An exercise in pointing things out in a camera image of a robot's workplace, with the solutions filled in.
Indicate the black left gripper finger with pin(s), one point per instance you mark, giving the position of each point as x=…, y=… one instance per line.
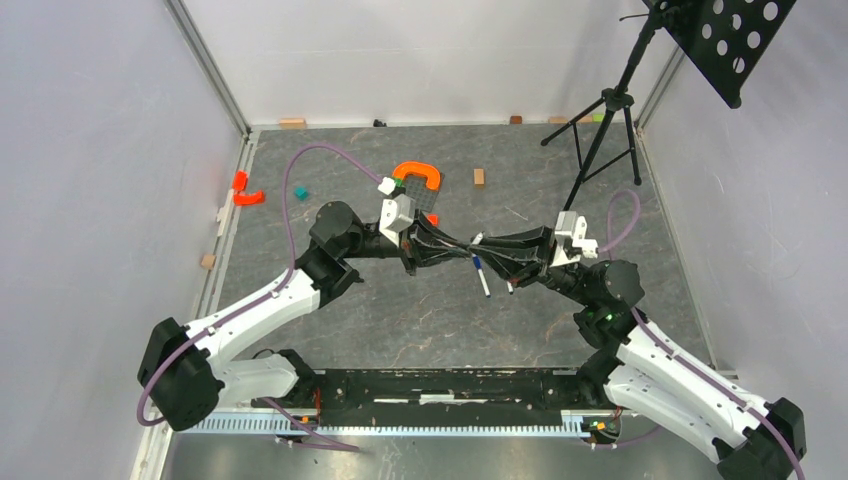
x=427, y=258
x=431, y=239

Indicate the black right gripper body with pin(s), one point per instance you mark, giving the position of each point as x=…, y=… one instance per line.
x=548, y=256

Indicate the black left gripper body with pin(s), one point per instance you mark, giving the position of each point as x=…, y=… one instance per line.
x=409, y=245

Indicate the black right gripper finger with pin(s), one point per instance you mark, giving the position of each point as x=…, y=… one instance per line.
x=522, y=243
x=520, y=270

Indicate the white pen blue tip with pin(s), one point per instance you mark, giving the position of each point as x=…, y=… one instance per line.
x=483, y=281

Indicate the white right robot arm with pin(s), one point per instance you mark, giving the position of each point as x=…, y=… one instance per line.
x=638, y=367

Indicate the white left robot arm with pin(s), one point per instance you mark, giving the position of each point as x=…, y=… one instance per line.
x=189, y=370

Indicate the grey lego baseplate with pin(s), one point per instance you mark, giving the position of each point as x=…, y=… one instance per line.
x=423, y=197

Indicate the orange arch block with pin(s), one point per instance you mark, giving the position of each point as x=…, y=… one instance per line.
x=431, y=175

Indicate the wooden block back right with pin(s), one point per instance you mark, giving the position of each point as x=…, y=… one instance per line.
x=561, y=120

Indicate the small teal cube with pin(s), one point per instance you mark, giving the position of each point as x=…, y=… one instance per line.
x=301, y=193

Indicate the black tripod stand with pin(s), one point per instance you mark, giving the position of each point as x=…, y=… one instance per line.
x=614, y=100

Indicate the orange curved block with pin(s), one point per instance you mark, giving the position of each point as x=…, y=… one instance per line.
x=247, y=199

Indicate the orange block upright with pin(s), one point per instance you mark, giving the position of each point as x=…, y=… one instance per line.
x=240, y=181

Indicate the black perforated plate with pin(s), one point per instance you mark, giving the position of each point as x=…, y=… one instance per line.
x=724, y=39

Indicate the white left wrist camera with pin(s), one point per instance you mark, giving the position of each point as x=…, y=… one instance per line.
x=397, y=211

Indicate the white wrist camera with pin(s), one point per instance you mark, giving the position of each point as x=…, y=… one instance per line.
x=571, y=244
x=397, y=211

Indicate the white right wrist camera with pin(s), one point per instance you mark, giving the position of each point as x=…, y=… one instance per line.
x=571, y=244

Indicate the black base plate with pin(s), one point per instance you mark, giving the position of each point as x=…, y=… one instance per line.
x=459, y=397

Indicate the blue cable duct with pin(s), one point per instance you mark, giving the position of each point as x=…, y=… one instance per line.
x=273, y=423

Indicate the wooden block back wall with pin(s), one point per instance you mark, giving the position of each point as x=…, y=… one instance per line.
x=292, y=123

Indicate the aluminium frame rail left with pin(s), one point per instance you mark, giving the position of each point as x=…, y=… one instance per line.
x=207, y=302

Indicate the wooden block left rail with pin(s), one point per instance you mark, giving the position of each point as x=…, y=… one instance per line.
x=207, y=261

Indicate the aluminium corner post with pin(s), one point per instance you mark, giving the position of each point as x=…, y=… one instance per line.
x=203, y=55

